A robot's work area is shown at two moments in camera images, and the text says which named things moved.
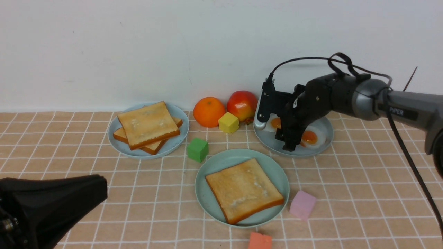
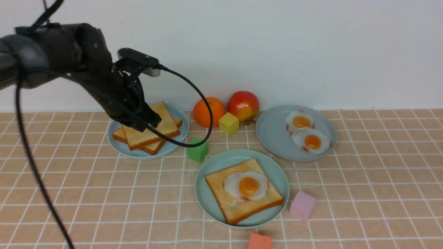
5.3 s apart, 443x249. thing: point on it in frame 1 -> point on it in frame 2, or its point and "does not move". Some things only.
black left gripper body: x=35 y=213 -> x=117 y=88
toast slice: x=148 y=125 does not move
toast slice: x=153 y=149 does not move
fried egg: x=273 y=123 -> x=241 y=185
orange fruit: x=207 y=111 does not move
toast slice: x=244 y=191 does not move
